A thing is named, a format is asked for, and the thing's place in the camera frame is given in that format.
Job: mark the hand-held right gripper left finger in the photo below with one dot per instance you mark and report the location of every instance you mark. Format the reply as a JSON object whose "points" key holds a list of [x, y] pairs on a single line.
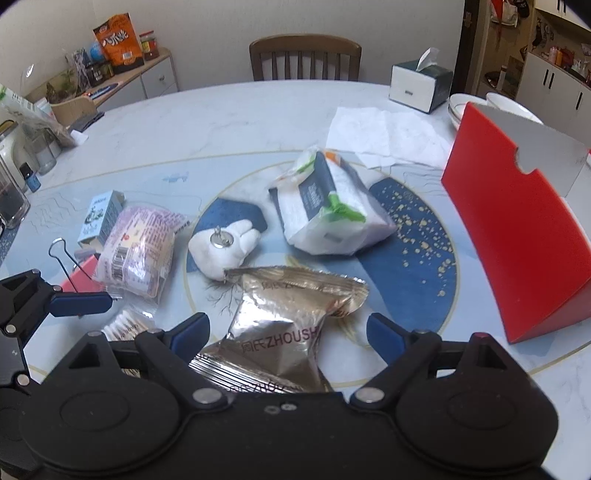
{"points": [[190, 334]]}

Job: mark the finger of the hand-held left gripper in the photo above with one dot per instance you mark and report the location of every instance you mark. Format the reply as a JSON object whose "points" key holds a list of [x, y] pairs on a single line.
{"points": [[78, 303]]}

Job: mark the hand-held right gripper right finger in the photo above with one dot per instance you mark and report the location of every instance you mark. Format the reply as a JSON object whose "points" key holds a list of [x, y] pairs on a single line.
{"points": [[385, 334]]}

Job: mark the purple printed snack packet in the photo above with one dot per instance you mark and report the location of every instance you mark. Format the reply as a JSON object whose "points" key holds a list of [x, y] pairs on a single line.
{"points": [[138, 244]]}

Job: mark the gold foil wrapper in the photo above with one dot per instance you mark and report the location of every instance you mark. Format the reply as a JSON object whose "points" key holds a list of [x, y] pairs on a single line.
{"points": [[277, 332]]}

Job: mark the white wipes pack navy label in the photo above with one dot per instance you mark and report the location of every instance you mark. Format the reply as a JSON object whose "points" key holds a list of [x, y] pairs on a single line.
{"points": [[323, 230]]}

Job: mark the red cardboard box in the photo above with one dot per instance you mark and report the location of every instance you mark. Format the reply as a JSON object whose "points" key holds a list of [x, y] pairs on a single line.
{"points": [[508, 230]]}

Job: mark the red binder clip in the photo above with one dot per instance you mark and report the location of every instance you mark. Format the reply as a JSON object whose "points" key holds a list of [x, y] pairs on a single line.
{"points": [[85, 279]]}

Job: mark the cotton swab pack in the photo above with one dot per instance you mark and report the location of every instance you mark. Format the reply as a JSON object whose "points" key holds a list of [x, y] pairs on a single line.
{"points": [[124, 324]]}

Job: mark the small blue white carton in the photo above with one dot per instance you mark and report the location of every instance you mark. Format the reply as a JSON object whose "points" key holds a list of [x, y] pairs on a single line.
{"points": [[99, 217]]}

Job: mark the tall dark glass canister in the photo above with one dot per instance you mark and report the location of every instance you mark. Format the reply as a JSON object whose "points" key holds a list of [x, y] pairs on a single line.
{"points": [[11, 198]]}

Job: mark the small blue bottle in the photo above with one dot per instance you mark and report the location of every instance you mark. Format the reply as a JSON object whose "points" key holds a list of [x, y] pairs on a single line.
{"points": [[30, 180]]}

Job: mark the clear drinking glass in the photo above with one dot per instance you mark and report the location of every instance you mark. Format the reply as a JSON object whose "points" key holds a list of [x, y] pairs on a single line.
{"points": [[42, 157]]}

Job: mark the green white plastic bag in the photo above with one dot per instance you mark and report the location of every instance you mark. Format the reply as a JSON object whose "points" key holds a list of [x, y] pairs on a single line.
{"points": [[27, 115]]}

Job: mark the white paper towel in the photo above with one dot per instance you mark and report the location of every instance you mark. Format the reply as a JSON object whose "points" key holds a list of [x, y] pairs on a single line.
{"points": [[369, 134]]}

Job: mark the small potted plant ornament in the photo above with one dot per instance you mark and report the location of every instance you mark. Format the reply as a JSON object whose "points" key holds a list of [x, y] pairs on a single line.
{"points": [[62, 90]]}

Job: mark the dark glass jar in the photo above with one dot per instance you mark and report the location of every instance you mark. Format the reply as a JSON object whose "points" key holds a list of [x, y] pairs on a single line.
{"points": [[98, 74]]}

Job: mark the stack of white plates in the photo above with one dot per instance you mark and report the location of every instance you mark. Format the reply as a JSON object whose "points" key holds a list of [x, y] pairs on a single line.
{"points": [[457, 113]]}

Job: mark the white wooden sideboard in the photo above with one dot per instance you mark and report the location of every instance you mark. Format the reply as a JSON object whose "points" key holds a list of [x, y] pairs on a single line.
{"points": [[157, 78]]}

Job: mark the green white tissue box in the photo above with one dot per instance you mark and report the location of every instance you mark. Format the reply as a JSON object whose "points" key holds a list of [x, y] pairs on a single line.
{"points": [[411, 87]]}

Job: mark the white bowl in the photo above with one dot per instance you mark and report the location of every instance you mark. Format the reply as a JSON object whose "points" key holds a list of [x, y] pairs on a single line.
{"points": [[508, 105]]}

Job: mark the orange snack bag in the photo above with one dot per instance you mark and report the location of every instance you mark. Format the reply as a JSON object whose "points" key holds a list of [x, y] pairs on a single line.
{"points": [[121, 44]]}

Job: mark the red lidded jar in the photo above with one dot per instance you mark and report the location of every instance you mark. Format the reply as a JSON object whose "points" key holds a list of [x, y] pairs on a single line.
{"points": [[149, 46]]}

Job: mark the wooden chair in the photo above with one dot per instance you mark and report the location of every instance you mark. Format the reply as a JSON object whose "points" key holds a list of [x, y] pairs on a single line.
{"points": [[304, 55]]}

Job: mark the white two-door cabinet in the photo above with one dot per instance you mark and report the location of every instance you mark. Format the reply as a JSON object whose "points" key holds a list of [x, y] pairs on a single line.
{"points": [[554, 87]]}

